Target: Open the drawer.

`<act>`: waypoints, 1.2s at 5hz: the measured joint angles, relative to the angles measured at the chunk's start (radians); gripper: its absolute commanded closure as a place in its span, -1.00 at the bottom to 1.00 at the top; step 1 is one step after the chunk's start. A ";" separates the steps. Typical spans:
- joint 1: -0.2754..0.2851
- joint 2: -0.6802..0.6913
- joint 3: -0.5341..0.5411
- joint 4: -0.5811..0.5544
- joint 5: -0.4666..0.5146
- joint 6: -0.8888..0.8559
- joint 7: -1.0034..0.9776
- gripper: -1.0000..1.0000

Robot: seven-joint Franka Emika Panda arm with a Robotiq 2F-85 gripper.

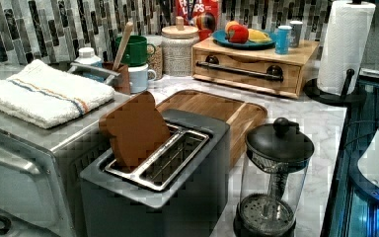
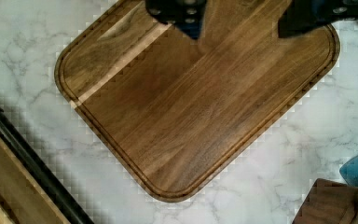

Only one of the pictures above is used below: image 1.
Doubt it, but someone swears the grey metal cup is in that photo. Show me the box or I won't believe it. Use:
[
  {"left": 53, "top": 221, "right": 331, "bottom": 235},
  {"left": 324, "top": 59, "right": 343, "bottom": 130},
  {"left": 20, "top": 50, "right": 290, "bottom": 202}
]
[{"left": 289, "top": 21, "right": 303, "bottom": 47}]

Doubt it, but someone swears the wooden drawer box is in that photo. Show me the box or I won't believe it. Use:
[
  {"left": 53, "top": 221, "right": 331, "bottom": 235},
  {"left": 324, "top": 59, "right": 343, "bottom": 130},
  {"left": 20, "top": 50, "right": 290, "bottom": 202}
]
[{"left": 191, "top": 37, "right": 319, "bottom": 99}]

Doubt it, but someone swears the white striped folded towel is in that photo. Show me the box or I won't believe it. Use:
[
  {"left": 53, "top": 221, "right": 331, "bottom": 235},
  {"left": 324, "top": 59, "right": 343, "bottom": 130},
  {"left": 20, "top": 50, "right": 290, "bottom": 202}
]
[{"left": 0, "top": 59, "right": 114, "bottom": 128}]

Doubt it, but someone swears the silver toaster oven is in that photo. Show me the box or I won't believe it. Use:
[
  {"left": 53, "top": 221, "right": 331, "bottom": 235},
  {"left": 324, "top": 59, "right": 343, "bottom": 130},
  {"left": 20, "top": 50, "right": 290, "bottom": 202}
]
[{"left": 0, "top": 93, "right": 129, "bottom": 237}]

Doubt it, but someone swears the yellow banana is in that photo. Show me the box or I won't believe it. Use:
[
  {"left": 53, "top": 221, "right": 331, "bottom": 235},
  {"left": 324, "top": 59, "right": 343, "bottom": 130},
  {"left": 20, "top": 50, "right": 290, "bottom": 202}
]
[{"left": 248, "top": 29, "right": 271, "bottom": 43}]

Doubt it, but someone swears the brown toast slice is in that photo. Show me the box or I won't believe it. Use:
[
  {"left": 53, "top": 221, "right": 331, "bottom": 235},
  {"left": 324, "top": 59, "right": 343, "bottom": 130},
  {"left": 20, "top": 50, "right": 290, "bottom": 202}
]
[{"left": 99, "top": 92, "right": 171, "bottom": 173}]

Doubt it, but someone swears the black drawer handle bar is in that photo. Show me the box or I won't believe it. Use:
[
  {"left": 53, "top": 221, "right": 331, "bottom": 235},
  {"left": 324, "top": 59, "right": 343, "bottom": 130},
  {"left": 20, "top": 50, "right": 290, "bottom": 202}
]
[{"left": 195, "top": 56, "right": 284, "bottom": 82}]

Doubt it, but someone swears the black paper towel holder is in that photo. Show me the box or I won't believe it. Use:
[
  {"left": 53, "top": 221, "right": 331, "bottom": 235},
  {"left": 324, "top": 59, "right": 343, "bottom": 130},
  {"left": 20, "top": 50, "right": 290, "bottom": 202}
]
[{"left": 303, "top": 69, "right": 367, "bottom": 107}]

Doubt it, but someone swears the grey two-slot toaster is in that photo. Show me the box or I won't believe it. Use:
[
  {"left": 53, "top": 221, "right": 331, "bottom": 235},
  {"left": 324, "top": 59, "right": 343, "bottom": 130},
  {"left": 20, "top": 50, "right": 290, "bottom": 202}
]
[{"left": 80, "top": 109, "right": 230, "bottom": 237}]

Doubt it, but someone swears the white plastic bottle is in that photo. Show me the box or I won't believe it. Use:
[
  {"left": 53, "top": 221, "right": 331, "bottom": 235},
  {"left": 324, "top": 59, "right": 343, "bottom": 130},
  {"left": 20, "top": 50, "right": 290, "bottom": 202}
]
[{"left": 75, "top": 47, "right": 102, "bottom": 67}]

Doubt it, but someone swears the green mug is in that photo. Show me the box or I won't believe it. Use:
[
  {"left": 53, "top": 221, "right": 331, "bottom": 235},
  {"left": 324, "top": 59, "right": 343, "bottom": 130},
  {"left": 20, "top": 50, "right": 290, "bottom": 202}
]
[{"left": 120, "top": 36, "right": 156, "bottom": 67}]

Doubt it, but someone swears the red cereal box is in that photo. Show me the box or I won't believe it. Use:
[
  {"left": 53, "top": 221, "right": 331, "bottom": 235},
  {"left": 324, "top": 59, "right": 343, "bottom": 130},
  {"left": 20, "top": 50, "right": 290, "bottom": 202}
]
[{"left": 175, "top": 0, "right": 219, "bottom": 32}]

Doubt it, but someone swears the white paper towel roll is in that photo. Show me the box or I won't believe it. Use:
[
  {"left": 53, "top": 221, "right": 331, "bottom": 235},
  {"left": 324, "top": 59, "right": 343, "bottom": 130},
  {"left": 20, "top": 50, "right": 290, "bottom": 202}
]
[{"left": 317, "top": 0, "right": 376, "bottom": 96}]

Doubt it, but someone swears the grey dish rack tray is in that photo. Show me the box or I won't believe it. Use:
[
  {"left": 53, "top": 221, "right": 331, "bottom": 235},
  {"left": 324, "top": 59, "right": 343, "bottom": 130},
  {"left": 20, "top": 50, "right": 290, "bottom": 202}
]
[{"left": 67, "top": 62, "right": 118, "bottom": 85}]

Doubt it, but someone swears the glass jar with grains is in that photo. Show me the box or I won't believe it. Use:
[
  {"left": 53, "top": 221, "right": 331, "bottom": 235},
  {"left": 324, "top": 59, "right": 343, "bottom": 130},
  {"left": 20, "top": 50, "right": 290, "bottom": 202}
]
[{"left": 146, "top": 36, "right": 163, "bottom": 80}]

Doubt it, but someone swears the blue cup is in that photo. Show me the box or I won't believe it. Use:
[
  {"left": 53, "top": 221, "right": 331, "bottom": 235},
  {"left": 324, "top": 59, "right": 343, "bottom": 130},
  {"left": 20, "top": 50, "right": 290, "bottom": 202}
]
[{"left": 275, "top": 26, "right": 292, "bottom": 54}]

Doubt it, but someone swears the white ceramic canister wooden lid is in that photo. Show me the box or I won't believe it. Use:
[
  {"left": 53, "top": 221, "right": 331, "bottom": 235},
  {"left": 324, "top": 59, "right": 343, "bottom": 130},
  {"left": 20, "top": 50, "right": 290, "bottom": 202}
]
[{"left": 162, "top": 16, "right": 199, "bottom": 77}]

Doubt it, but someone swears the brown utensil holder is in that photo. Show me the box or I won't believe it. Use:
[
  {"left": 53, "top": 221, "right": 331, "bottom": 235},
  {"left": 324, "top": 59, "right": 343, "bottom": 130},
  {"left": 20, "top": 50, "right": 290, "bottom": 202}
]
[{"left": 105, "top": 64, "right": 131, "bottom": 95}]

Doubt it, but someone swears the glass french press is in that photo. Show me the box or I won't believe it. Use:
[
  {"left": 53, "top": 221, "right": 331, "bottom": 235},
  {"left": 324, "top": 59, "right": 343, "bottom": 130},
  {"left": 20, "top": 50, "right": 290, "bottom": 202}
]
[{"left": 233, "top": 118, "right": 314, "bottom": 237}]

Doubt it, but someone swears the white mug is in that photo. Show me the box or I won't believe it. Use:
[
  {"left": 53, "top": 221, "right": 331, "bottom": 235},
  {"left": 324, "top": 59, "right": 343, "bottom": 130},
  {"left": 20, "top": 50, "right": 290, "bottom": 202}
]
[{"left": 128, "top": 64, "right": 157, "bottom": 94}]

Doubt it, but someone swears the wooden cutting board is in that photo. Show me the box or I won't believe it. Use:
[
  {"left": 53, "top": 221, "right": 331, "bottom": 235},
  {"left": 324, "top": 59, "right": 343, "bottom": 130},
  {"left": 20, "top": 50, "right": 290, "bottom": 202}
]
[{"left": 157, "top": 90, "right": 267, "bottom": 168}]

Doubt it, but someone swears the blue plate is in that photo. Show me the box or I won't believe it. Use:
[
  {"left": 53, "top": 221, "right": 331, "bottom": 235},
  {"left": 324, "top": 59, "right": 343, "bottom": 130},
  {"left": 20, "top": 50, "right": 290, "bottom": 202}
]
[{"left": 212, "top": 30, "right": 276, "bottom": 50}]

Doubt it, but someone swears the red apple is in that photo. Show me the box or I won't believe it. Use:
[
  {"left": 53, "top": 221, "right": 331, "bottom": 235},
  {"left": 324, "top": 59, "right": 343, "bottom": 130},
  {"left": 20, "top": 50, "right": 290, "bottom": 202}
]
[{"left": 226, "top": 25, "right": 249, "bottom": 43}]

